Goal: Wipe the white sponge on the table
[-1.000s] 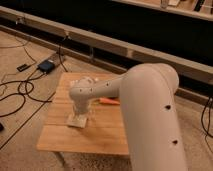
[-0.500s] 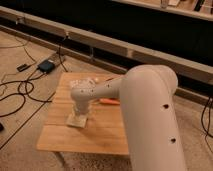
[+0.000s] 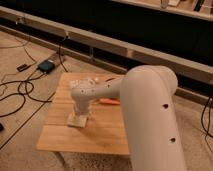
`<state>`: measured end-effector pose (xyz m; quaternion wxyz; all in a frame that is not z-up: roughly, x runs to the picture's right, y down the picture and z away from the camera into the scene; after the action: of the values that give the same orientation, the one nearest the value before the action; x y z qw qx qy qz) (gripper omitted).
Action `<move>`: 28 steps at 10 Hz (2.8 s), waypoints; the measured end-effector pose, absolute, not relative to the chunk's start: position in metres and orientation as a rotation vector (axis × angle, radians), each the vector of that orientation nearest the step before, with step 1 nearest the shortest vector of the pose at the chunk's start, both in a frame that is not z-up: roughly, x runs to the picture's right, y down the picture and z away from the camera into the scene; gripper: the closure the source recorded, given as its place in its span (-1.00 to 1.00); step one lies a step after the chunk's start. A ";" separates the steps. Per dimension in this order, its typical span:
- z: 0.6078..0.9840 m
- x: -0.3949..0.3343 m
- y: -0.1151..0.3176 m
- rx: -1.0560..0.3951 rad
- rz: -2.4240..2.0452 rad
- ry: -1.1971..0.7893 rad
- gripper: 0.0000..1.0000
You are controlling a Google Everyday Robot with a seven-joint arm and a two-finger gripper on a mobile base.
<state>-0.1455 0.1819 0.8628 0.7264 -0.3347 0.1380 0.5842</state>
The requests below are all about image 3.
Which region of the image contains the clear crumpled plastic wrapper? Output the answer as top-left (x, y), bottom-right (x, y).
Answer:
top-left (69, 77), bottom-right (99, 89)

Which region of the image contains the small black device on floor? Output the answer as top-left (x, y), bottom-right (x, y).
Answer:
top-left (16, 64), bottom-right (30, 72)

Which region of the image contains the wooden table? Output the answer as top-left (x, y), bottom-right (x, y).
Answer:
top-left (37, 73), bottom-right (129, 155)

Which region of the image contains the orange carrot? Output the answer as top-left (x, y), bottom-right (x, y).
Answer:
top-left (99, 98), bottom-right (120, 105)

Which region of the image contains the black power adapter box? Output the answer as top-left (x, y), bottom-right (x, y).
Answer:
top-left (37, 60), bottom-right (55, 73)

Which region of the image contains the black cable at right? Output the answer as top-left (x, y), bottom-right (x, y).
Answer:
top-left (200, 96), bottom-right (213, 139)

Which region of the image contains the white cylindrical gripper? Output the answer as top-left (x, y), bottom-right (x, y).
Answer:
top-left (71, 100), bottom-right (91, 124)

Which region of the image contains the white sponge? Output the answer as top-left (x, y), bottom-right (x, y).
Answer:
top-left (67, 115), bottom-right (87, 128)

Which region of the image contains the long wooden bench frame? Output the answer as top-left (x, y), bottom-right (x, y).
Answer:
top-left (0, 5), bottom-right (213, 84)

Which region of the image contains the black floor cable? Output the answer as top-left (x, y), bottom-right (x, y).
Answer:
top-left (0, 71), bottom-right (54, 118)

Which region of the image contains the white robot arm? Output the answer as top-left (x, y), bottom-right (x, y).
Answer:
top-left (71, 65), bottom-right (187, 171)

